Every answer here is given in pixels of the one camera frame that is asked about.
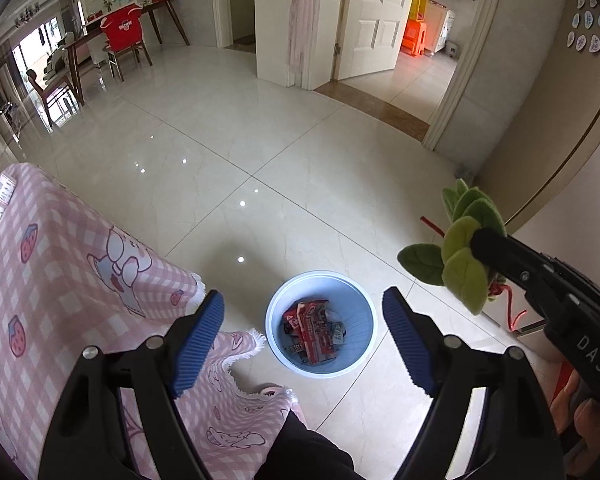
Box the red printed carton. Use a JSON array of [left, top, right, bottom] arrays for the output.
[[282, 300, 337, 365]]

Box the blue white trash bin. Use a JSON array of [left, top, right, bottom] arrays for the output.
[[264, 271, 379, 379]]

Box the person's right hand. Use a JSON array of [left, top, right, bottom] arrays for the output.
[[550, 370, 600, 479]]

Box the green leafy plant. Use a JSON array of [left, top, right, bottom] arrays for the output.
[[398, 179, 506, 315]]

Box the pink checkered tablecloth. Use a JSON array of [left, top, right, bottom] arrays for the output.
[[0, 164, 296, 479]]

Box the person's dark knee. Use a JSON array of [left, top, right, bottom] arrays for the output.
[[254, 412, 362, 480]]

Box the orange plastic stool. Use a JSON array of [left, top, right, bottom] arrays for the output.
[[402, 18, 427, 56]]

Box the white panel door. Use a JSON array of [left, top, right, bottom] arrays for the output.
[[334, 0, 412, 80]]

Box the wooden dining chair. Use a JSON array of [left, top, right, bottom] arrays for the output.
[[26, 68, 84, 125]]

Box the pink floral door curtain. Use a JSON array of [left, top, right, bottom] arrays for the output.
[[288, 0, 320, 76]]

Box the chair with red cover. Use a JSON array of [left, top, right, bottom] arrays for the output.
[[99, 3, 152, 81]]

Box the dark wooden dining table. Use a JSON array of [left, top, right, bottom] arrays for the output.
[[66, 0, 190, 104]]

